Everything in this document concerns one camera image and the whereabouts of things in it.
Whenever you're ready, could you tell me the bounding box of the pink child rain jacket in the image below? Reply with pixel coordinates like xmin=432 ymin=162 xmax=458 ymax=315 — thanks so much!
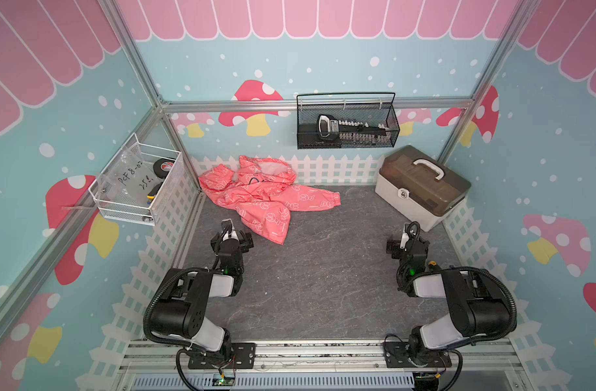
xmin=199 ymin=156 xmax=341 ymax=245

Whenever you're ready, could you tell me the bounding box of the clear plastic labelled bag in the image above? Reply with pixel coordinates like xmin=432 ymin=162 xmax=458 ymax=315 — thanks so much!
xmin=97 ymin=144 xmax=157 ymax=207

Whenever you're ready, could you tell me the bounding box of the yellow black tool in basket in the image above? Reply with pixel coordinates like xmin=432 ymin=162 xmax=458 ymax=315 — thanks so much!
xmin=146 ymin=182 xmax=163 ymax=204

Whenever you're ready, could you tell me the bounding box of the socket wrench set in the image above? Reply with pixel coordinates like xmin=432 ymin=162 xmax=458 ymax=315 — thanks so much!
xmin=316 ymin=115 xmax=391 ymax=147

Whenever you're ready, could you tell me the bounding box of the black wire mesh basket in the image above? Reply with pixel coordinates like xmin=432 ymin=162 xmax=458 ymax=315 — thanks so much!
xmin=296 ymin=92 xmax=400 ymax=149

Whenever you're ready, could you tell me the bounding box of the white brown storage toolbox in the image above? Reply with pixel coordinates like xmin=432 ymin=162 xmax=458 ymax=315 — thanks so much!
xmin=375 ymin=145 xmax=472 ymax=231

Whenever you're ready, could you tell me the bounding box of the black tape roll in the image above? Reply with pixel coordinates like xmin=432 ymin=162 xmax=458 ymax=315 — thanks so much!
xmin=153 ymin=158 xmax=175 ymax=180

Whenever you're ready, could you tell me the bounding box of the white wire basket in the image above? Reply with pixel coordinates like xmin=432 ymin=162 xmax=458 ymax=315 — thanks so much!
xmin=89 ymin=134 xmax=184 ymax=226

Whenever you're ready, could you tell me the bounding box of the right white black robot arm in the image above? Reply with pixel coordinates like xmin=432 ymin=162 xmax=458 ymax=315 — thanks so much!
xmin=387 ymin=221 xmax=517 ymax=368

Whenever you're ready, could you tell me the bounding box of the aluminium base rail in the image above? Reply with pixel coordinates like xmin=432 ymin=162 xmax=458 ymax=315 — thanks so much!
xmin=116 ymin=339 xmax=529 ymax=391

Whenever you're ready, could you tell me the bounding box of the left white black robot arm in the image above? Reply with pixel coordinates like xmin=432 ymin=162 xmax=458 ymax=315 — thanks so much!
xmin=142 ymin=219 xmax=254 ymax=368

